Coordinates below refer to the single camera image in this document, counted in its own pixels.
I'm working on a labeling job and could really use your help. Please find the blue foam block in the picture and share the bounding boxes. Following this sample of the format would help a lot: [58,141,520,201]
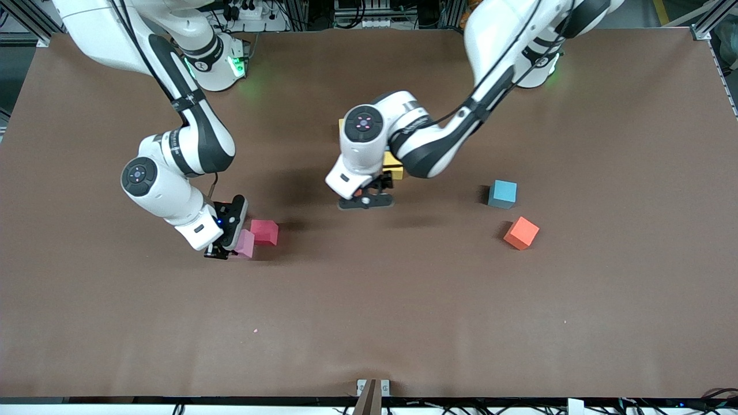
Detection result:
[488,179,518,209]

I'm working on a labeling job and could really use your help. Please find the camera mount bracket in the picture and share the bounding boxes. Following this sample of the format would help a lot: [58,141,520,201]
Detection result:
[356,379,391,415]

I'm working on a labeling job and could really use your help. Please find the white power strip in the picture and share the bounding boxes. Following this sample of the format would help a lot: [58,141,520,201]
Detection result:
[222,0,289,32]

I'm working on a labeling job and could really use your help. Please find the red foam block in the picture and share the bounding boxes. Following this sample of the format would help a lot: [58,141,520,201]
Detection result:
[251,220,280,247]

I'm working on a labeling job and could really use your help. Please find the aluminium frame profile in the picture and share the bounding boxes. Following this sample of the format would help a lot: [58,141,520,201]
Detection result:
[0,0,87,48]
[689,0,738,41]

